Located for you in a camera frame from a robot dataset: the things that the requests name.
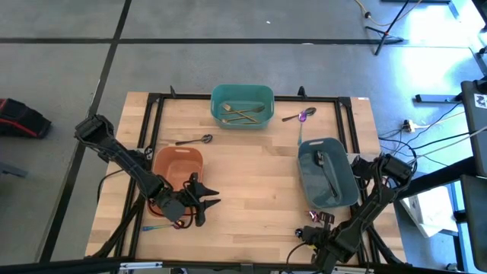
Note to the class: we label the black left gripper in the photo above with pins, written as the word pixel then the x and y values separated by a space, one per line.
pixel 175 207

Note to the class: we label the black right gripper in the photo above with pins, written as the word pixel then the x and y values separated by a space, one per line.
pixel 325 239

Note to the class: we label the iridescent pink utensil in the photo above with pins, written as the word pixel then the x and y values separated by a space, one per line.
pixel 314 215

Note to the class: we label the black spoon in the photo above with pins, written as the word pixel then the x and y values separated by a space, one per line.
pixel 206 138

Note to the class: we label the iridescent blue-green utensil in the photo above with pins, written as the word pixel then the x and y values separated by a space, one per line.
pixel 156 228

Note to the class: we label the gold fork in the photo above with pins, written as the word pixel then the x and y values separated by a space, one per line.
pixel 239 112

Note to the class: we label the iridescent purple spoon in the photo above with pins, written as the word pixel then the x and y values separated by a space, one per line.
pixel 302 116

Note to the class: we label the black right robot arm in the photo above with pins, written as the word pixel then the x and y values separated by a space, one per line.
pixel 369 207

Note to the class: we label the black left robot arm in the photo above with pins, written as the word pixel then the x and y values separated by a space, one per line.
pixel 125 161

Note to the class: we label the blue-grey plastic bin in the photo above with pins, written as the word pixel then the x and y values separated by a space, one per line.
pixel 316 186

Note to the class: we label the salmon orange plastic bin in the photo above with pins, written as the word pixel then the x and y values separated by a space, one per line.
pixel 177 167

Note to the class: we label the white box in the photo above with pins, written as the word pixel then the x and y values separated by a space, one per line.
pixel 430 211

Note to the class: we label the green plastic bin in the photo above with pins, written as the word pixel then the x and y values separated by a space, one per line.
pixel 243 93

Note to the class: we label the white power strip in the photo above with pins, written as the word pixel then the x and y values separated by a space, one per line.
pixel 409 125

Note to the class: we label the black stand foot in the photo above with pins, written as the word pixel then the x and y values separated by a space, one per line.
pixel 437 99

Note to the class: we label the black tripod stand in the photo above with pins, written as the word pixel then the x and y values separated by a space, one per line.
pixel 386 34

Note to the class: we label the black bag with red trim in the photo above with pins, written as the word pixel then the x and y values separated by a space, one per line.
pixel 21 118

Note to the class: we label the black table frame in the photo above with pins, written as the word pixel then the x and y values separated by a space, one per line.
pixel 323 99

